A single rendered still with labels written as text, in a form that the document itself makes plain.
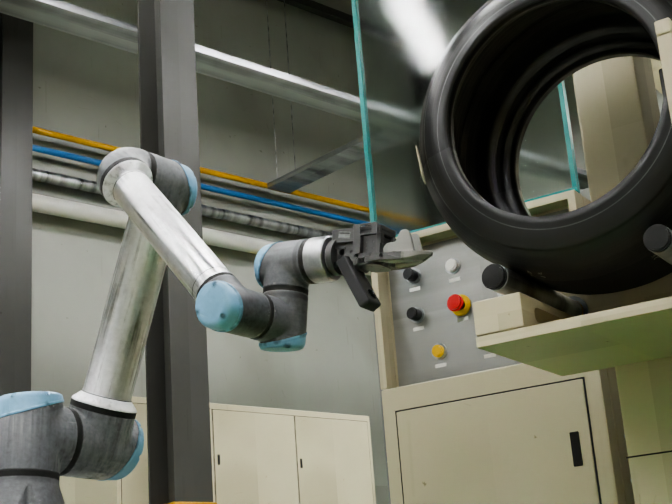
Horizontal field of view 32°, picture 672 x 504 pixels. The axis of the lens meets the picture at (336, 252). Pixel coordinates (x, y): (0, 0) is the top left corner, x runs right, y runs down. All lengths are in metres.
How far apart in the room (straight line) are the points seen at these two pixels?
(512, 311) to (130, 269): 1.03
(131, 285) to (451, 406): 0.78
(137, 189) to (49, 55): 9.42
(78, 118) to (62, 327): 2.11
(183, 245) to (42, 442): 0.55
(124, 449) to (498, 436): 0.83
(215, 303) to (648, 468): 0.84
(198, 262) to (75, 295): 8.87
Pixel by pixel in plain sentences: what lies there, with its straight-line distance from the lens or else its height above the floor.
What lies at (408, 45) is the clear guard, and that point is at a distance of 3.11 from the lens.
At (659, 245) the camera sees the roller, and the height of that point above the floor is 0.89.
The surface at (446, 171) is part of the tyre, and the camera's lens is 2.08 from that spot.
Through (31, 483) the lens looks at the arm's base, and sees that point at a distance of 2.57.
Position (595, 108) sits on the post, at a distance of 2.41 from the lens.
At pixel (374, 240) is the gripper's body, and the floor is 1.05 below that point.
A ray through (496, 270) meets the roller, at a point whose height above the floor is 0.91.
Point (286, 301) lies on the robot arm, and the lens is 2.30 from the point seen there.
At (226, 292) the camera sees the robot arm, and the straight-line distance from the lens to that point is 2.19.
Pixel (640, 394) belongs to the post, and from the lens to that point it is 2.25.
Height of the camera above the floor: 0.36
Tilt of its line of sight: 18 degrees up
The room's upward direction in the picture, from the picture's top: 4 degrees counter-clockwise
